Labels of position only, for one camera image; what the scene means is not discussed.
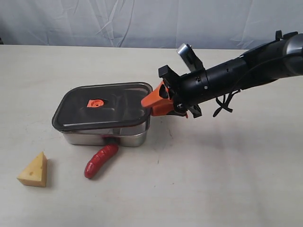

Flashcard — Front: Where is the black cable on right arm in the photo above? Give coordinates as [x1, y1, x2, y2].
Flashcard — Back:
[212, 51, 303, 118]

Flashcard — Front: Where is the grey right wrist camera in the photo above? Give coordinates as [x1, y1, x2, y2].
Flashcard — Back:
[177, 44, 205, 72]

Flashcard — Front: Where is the grey-blue backdrop cloth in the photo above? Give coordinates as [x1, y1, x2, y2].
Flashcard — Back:
[0, 0, 303, 49]

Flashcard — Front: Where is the yellow toy cheese wedge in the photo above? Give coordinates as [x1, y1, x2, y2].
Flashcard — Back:
[17, 152, 48, 187]

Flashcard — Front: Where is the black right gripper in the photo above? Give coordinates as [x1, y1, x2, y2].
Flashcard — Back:
[141, 66, 208, 118]

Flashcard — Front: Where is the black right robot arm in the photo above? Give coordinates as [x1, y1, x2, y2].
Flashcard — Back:
[141, 30, 303, 118]

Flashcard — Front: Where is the stainless steel lunch box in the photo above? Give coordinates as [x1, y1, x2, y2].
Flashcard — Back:
[60, 115, 150, 147]

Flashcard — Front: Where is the dark transparent lunch box lid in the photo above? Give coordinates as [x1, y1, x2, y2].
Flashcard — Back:
[52, 82, 152, 131]

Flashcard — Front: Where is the red toy sausage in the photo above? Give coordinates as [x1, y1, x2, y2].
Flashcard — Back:
[84, 144, 119, 179]

